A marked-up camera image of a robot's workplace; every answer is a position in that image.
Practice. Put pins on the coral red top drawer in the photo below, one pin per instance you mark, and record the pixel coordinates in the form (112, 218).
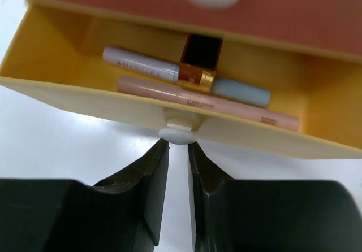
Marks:
(331, 27)

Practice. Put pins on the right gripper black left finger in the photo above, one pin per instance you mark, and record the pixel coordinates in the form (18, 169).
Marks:
(122, 212)

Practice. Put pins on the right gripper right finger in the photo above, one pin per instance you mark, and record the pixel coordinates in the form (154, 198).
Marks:
(268, 215)

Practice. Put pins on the light blue mascara tube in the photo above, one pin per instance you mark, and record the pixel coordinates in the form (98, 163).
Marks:
(169, 72)

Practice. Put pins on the black gold lipstick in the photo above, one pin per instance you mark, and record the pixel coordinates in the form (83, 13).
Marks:
(198, 64)

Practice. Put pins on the pink concealer stick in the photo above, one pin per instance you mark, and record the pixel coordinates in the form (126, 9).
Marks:
(168, 93)

